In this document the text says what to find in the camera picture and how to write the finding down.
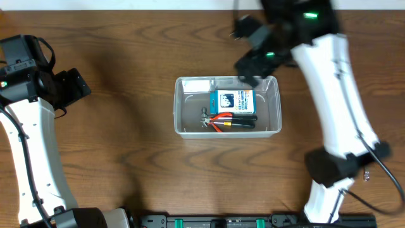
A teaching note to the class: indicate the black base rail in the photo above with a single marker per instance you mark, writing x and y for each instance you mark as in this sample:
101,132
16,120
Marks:
260,221

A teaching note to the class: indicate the small hammer black handle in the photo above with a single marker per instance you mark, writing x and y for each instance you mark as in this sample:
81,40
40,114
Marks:
238,118

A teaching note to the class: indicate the black yellow screwdriver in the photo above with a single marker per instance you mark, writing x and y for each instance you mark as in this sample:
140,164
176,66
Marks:
247,125

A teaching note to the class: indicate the red handled pliers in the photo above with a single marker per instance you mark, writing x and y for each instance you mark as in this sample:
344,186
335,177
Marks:
220,119

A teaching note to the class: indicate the silver combination wrench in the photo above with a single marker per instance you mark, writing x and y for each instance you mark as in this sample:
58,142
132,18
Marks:
366,176

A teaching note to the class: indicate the clear plastic container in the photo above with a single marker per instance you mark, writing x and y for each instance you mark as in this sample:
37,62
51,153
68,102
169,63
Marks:
193,93

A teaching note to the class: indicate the blue white screwdriver box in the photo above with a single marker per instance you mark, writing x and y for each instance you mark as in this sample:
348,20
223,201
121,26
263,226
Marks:
233,101

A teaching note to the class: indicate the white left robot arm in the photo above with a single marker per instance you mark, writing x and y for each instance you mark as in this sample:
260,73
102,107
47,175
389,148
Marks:
31,93

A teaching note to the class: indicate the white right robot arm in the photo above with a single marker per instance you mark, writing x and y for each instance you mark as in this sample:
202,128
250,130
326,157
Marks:
308,33

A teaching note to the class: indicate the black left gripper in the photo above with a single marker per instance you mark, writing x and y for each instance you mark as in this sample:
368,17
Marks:
72,87

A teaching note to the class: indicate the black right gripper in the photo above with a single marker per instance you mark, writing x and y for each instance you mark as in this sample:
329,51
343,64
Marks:
254,59

